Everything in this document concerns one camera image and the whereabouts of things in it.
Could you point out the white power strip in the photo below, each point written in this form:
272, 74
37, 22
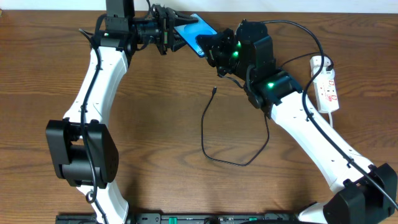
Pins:
325, 89

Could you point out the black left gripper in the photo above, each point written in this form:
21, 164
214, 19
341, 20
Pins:
165, 32

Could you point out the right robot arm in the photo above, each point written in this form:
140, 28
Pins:
362, 192

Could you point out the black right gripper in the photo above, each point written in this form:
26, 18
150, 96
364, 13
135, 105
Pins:
222, 50

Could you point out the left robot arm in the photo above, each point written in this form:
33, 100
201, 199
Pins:
82, 150

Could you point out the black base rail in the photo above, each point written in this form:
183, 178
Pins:
148, 218

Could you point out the blue Galaxy smartphone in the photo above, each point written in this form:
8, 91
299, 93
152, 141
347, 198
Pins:
189, 33

